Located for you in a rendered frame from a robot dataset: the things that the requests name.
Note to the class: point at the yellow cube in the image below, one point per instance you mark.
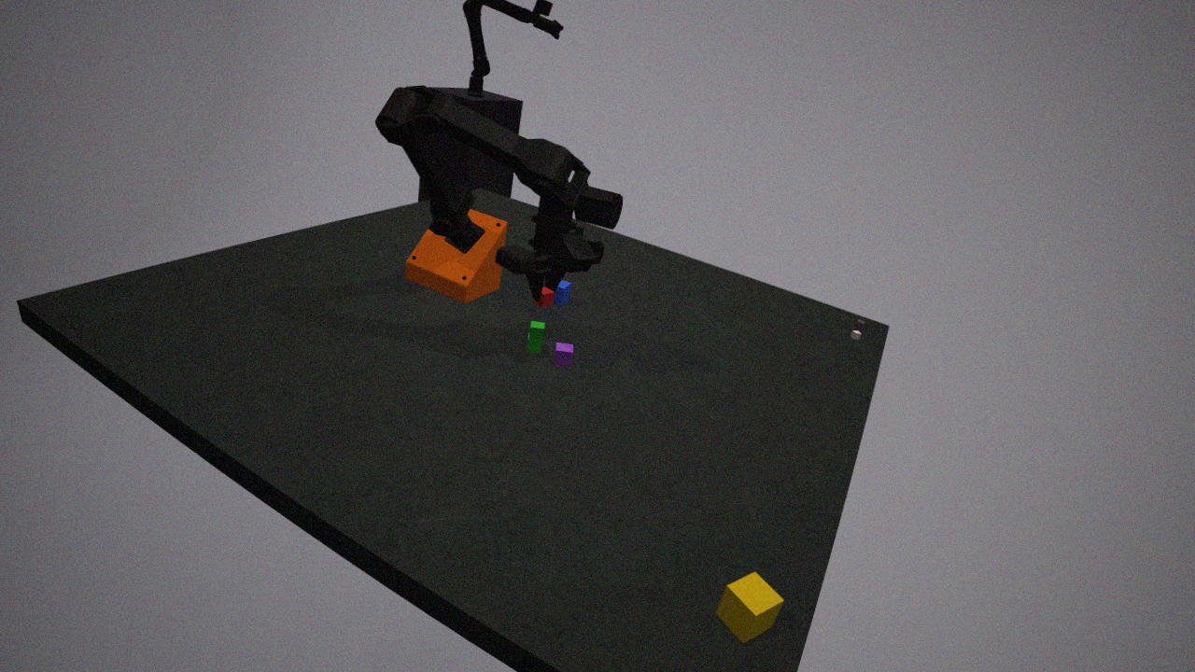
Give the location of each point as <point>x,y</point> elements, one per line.
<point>749,606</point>

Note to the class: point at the purple square block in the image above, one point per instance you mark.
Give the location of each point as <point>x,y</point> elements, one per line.
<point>563,354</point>

